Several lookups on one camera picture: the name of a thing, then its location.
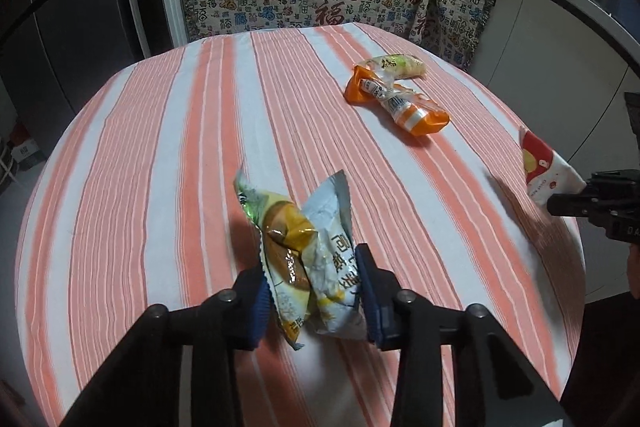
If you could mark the cardboard box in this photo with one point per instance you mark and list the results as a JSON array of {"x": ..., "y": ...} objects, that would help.
[{"x": 25, "y": 151}]

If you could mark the orange clear snack wrapper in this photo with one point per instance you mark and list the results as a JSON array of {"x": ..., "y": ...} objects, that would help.
[{"x": 420, "y": 119}]

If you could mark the yellow white snack wrapper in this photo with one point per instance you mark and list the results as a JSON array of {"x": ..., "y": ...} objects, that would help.
[{"x": 295, "y": 247}]

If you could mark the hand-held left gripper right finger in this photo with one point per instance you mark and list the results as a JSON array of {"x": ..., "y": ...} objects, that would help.
[{"x": 372, "y": 302}]

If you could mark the dark refrigerator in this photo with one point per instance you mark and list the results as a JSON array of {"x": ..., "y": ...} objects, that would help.
[{"x": 65, "y": 7}]

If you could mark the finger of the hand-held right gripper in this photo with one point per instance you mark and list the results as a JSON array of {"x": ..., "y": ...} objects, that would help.
[{"x": 565, "y": 203}]

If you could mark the kitchen counter cabinet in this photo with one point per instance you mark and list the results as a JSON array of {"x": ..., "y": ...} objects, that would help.
[{"x": 550, "y": 47}]

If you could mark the yellow green snack wrapper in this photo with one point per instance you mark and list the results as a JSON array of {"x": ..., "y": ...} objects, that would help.
[{"x": 400, "y": 66}]

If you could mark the red white snack wrapper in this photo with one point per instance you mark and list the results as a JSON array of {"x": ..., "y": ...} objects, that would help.
[{"x": 542, "y": 167}]

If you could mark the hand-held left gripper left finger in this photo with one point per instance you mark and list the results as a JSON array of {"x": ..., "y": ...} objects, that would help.
[{"x": 255, "y": 312}]

